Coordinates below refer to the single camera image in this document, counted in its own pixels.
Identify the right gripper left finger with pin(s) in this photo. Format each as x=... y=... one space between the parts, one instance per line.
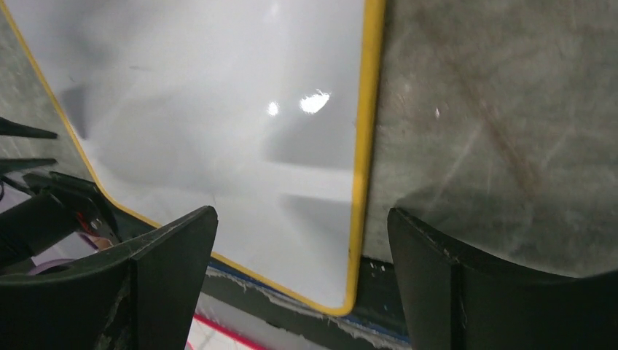
x=140 y=294

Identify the black aluminium base frame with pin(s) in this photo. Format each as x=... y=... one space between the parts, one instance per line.
x=375 y=322

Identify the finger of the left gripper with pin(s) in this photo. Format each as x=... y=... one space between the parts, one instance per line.
x=10 y=128
x=9 y=165

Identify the red white tray edge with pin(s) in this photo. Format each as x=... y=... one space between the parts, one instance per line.
x=205 y=334

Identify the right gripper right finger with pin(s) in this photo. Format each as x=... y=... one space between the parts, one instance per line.
x=456 y=296

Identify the yellow framed whiteboard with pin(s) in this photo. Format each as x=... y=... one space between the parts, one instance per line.
x=262 y=109

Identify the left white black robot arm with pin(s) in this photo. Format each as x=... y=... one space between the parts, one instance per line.
x=57 y=206

